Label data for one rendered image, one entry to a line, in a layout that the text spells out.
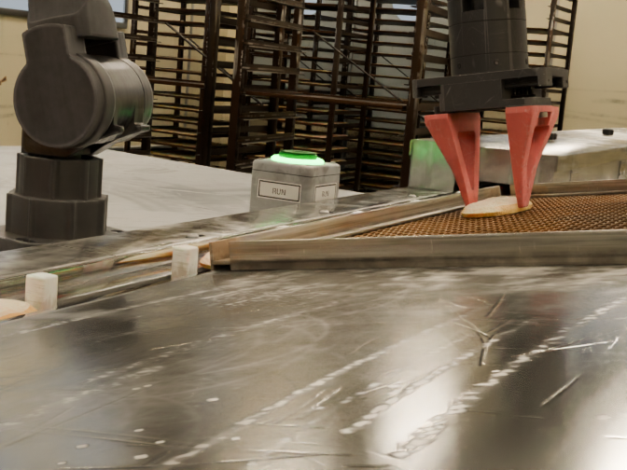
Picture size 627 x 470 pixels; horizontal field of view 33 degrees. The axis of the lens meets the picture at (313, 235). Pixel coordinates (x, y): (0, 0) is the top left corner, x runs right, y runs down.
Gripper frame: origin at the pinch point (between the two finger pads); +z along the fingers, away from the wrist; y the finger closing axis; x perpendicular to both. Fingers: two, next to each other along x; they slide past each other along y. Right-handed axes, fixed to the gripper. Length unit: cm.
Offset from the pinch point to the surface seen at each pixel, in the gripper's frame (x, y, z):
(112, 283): -25.0, -16.4, 3.0
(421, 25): 210, -94, -38
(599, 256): -30.4, 15.3, 1.0
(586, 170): 58, -9, 0
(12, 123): 428, -472, -35
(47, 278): -33.6, -13.6, 1.5
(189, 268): -19.7, -14.3, 2.7
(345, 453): -59, 18, 1
